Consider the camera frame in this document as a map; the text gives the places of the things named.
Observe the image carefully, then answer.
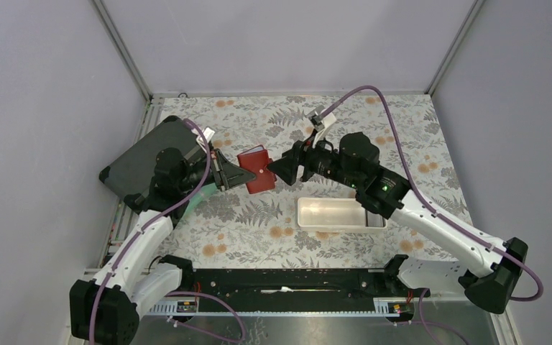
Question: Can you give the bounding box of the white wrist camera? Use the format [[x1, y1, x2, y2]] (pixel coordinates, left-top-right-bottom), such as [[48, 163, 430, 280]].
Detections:
[[196, 126, 216, 152], [309, 106, 337, 148]]

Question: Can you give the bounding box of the red card holder wallet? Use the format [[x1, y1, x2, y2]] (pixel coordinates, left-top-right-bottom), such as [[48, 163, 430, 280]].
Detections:
[[236, 145, 277, 194]]

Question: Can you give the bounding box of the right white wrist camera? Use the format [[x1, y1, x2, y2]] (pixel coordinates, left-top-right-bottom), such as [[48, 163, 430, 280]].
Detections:
[[309, 106, 337, 148]]

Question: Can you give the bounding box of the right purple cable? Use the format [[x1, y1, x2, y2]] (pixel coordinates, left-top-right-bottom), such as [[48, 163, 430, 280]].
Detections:
[[318, 85, 545, 345]]

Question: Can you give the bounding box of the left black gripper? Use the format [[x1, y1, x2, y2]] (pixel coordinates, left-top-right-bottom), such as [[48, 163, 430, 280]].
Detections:
[[178, 148, 257, 193]]

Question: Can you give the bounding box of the mint green tube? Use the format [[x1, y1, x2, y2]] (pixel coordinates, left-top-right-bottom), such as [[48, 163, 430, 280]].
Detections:
[[185, 183, 219, 213]]

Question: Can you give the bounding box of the floral table mat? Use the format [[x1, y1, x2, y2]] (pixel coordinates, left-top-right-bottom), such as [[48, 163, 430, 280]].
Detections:
[[154, 94, 471, 268]]

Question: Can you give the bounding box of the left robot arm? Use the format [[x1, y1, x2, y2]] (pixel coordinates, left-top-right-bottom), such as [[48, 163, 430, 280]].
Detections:
[[69, 144, 255, 344]]

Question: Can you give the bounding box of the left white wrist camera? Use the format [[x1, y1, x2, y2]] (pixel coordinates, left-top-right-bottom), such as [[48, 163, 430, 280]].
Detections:
[[196, 126, 216, 152]]

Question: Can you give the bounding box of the purple cable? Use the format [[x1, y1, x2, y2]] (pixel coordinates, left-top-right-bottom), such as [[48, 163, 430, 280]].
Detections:
[[89, 119, 247, 345], [318, 85, 545, 345]]

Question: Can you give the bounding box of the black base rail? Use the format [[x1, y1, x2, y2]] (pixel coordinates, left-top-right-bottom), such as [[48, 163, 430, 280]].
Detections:
[[137, 267, 501, 319]]

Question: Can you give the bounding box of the white plastic tray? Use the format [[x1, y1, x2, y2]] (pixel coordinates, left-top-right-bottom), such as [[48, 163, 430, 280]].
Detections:
[[297, 197, 389, 234]]

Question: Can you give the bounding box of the black hard case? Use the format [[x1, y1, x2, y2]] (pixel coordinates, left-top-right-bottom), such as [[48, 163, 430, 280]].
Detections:
[[98, 116, 206, 208]]

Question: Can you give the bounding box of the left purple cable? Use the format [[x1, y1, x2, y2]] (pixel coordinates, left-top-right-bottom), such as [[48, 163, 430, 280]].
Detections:
[[89, 119, 247, 345]]

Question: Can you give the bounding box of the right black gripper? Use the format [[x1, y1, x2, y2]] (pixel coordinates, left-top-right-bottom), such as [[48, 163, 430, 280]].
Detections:
[[266, 128, 362, 190]]

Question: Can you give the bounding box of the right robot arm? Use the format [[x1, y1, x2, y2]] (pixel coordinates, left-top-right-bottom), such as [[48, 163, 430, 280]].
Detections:
[[267, 132, 528, 314]]

